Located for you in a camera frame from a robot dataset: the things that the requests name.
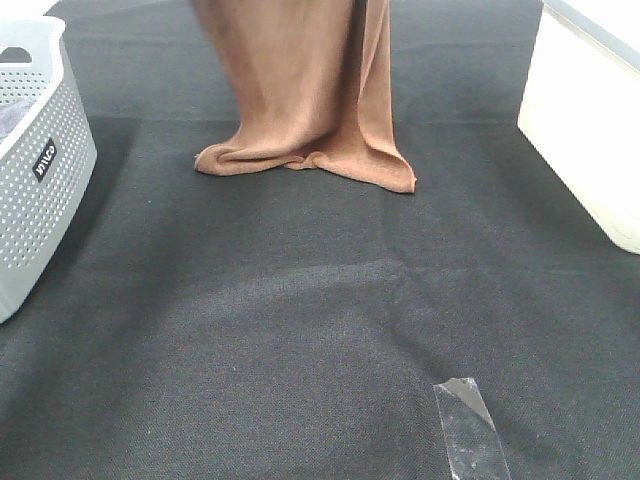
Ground clear adhesive tape strip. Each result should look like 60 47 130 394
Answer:
433 377 511 480

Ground black table cloth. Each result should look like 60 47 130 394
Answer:
1 1 639 479

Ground brown towel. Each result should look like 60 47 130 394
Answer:
193 1 416 193

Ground grey cloth in basket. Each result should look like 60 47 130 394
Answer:
0 98 34 140

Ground white plastic storage box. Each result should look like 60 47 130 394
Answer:
517 1 639 254

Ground grey perforated laundry basket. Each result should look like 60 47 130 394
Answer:
1 16 97 320

